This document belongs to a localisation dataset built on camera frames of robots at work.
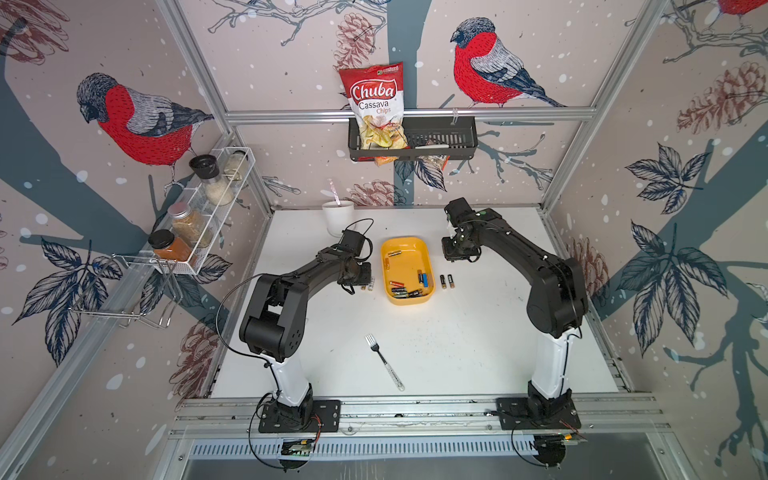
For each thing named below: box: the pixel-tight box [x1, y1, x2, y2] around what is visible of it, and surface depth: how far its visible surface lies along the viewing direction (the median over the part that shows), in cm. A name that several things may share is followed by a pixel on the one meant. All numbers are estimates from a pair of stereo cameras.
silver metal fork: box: [364, 333, 405, 392], surface depth 83 cm
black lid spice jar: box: [189, 154, 235, 207], surface depth 76 cm
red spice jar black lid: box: [148, 229, 192, 261], surface depth 62 cm
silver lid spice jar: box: [168, 201, 212, 248], surface depth 66 cm
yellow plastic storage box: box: [381, 235, 435, 306], surface depth 103 cm
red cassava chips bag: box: [338, 62, 408, 166], surface depth 85 cm
